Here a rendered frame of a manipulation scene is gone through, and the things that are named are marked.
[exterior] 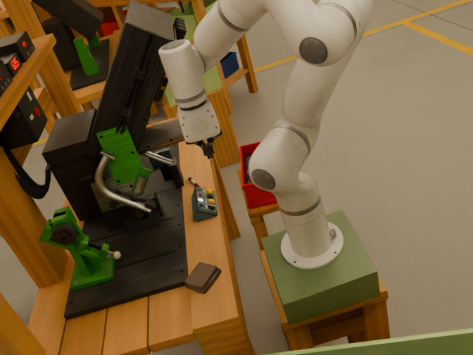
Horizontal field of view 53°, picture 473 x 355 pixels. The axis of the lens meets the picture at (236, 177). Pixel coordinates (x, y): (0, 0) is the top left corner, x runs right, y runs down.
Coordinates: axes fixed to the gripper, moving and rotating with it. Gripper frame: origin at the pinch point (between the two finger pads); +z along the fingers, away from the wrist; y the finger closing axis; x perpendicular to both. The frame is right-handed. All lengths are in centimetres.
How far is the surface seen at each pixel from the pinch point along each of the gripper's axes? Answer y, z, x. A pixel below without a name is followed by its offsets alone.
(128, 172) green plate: -33, 20, 36
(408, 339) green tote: 34, 34, -52
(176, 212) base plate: -22, 40, 32
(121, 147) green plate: -33, 10, 39
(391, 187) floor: 96, 130, 120
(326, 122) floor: 85, 130, 223
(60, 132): -58, 6, 59
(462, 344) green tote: 45, 38, -54
